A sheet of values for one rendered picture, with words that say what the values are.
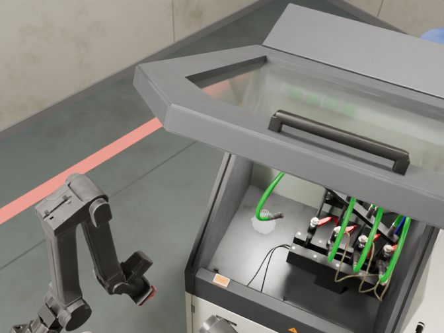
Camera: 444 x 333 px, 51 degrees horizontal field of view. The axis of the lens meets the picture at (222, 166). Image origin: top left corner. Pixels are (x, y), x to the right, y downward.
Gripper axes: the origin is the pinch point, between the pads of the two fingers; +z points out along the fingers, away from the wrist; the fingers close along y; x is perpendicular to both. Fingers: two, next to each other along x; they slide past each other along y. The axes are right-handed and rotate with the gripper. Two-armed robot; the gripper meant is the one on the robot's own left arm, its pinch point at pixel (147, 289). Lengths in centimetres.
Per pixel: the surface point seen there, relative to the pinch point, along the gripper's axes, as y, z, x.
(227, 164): 8.3, -2.6, -47.0
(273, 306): -30.1, 15.6, -23.5
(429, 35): 35, 142, -214
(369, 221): -34, 19, -66
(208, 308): -10.2, 30.5, -5.2
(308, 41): 13, -11, -94
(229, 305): -17.4, 22.7, -12.5
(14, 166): 167, 95, 35
